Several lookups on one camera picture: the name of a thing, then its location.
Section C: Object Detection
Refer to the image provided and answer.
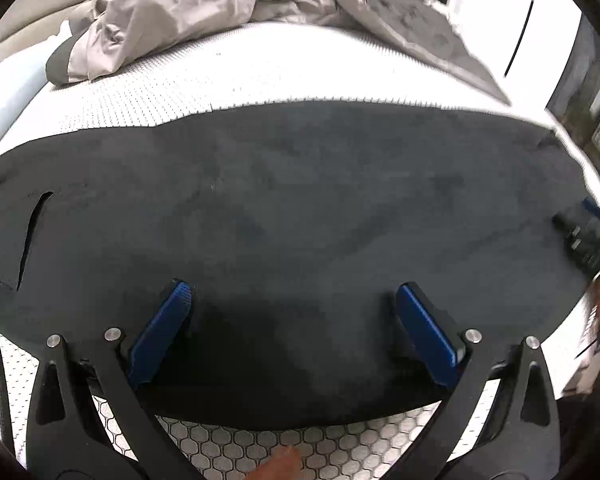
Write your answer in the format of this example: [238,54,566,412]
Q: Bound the black pants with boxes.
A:
[0,102,588,429]

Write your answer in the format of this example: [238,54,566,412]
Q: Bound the person's left hand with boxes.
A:
[245,446,302,480]

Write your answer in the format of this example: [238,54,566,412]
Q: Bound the glass door wardrobe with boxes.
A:
[547,18,600,175]

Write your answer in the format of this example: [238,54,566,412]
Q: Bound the light blue pillow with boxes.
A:
[0,49,50,142]

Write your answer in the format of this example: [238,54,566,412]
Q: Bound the white honeycomb mattress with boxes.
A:
[0,24,600,479]

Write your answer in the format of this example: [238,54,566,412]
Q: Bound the grey duvet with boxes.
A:
[45,0,508,102]

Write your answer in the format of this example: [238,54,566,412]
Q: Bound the beige padded headboard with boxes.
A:
[0,0,106,86]

